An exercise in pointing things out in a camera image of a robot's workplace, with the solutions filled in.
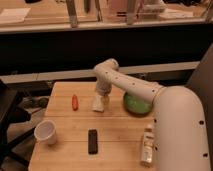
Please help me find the white sponge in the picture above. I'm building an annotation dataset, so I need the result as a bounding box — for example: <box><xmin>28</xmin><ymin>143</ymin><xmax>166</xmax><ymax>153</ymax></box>
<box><xmin>92</xmin><ymin>94</ymin><xmax>109</xmax><ymax>112</ymax></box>

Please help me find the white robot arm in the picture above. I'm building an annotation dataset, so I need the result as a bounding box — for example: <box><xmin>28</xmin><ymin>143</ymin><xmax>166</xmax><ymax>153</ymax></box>
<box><xmin>94</xmin><ymin>59</ymin><xmax>212</xmax><ymax>171</ymax></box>

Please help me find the orange carrot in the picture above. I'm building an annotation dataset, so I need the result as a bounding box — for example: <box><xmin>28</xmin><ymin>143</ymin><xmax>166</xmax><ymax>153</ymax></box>
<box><xmin>72</xmin><ymin>95</ymin><xmax>78</xmax><ymax>111</ymax></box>

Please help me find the green bowl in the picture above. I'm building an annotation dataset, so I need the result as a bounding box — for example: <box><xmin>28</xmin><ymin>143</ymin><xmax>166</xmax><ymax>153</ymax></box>
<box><xmin>123</xmin><ymin>93</ymin><xmax>152</xmax><ymax>115</ymax></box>

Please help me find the black remote control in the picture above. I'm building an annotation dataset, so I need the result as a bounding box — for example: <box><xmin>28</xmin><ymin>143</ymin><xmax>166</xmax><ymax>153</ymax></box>
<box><xmin>88</xmin><ymin>129</ymin><xmax>98</xmax><ymax>154</ymax></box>

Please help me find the wooden cutting board table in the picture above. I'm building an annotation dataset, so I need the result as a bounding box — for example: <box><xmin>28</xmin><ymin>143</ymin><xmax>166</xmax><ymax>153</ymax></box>
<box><xmin>29</xmin><ymin>82</ymin><xmax>156</xmax><ymax>171</ymax></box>

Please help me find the white squeeze bottle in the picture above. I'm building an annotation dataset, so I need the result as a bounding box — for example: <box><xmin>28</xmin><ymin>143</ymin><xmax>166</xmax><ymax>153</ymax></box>
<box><xmin>140</xmin><ymin>124</ymin><xmax>154</xmax><ymax>167</ymax></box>

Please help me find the black chair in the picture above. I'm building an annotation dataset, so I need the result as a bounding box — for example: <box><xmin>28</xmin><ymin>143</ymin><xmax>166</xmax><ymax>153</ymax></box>
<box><xmin>0</xmin><ymin>79</ymin><xmax>35</xmax><ymax>168</ymax></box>

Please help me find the white paper sheet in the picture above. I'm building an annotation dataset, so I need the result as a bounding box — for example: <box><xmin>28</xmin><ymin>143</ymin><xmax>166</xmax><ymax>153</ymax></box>
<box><xmin>0</xmin><ymin>8</ymin><xmax>30</xmax><ymax>24</ymax></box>

